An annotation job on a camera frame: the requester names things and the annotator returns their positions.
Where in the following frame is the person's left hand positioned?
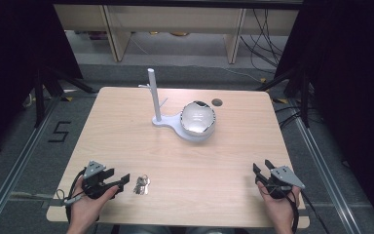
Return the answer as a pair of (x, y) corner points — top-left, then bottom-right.
(67, 184), (120, 234)

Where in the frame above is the light wooden desk frame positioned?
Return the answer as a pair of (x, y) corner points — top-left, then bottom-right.
(53, 3), (300, 65)

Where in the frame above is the dark curtain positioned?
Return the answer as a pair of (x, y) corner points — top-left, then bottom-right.
(0, 0), (85, 162)
(274, 0), (374, 228)

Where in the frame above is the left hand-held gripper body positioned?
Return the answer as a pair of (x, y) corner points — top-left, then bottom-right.
(81, 160), (125, 200)

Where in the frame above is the white key stand with pegs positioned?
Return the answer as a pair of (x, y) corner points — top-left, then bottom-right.
(137, 67), (217, 143)

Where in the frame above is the silver and white bowl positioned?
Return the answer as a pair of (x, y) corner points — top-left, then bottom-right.
(179, 100), (217, 137)

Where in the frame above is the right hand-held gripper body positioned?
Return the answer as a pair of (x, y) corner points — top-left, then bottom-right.
(256, 165), (307, 200)

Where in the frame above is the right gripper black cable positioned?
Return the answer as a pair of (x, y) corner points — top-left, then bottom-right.
(286, 187), (332, 234)

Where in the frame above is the bundle of black cables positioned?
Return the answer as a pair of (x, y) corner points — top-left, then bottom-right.
(239, 9), (289, 75)

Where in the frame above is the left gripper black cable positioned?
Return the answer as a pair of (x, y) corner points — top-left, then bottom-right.
(56, 168), (88, 225)

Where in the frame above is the small foil piece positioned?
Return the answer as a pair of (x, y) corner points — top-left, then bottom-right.
(132, 174), (151, 196)

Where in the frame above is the person's right hand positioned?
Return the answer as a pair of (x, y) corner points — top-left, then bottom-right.
(256, 180), (302, 234)

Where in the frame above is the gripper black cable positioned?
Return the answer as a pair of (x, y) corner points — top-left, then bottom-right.
(286, 187), (332, 234)
(56, 168), (88, 225)

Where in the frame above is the black metal stand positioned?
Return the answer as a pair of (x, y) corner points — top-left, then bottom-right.
(32, 63), (95, 129)
(255, 64), (315, 129)

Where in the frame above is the grey cable plug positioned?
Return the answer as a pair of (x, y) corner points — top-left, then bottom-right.
(62, 194), (83, 207)

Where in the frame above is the metal floor rail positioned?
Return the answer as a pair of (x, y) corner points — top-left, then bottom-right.
(290, 97), (362, 234)
(0, 96), (63, 234)

